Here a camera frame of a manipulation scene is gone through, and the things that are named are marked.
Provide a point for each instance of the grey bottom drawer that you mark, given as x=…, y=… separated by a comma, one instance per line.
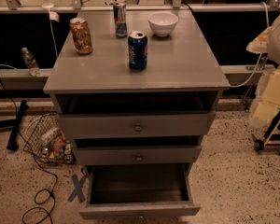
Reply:
x=139, y=190

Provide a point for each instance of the grey drawer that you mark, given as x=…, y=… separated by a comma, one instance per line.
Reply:
x=139, y=190
x=117, y=126
x=136, y=155

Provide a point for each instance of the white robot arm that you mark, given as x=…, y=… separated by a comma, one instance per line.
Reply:
x=267, y=102

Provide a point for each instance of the grey wooden drawer cabinet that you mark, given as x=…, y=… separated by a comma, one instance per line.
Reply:
x=182, y=76

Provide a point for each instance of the grey top drawer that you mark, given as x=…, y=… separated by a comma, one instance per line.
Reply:
x=117, y=126

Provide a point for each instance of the grey middle drawer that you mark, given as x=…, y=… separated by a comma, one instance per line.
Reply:
x=136, y=155

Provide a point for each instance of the blue Pepsi can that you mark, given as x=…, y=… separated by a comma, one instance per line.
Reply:
x=137, y=47

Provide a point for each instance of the white ceramic bowl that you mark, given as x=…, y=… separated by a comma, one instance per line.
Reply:
x=162, y=23

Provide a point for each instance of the slim Red Bull can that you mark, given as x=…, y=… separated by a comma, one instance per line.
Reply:
x=119, y=13

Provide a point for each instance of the gold soda can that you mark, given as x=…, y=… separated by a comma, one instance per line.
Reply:
x=81, y=35

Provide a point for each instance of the clear plastic water bottle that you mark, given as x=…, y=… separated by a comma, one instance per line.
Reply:
x=30, y=61

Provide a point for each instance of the black metal bar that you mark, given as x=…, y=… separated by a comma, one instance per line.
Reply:
x=12, y=142

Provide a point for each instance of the wire basket with trash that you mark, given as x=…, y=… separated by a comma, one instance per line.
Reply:
x=47, y=142

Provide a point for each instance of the black wheeled cart frame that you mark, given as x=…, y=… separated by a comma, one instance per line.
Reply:
x=271, y=138

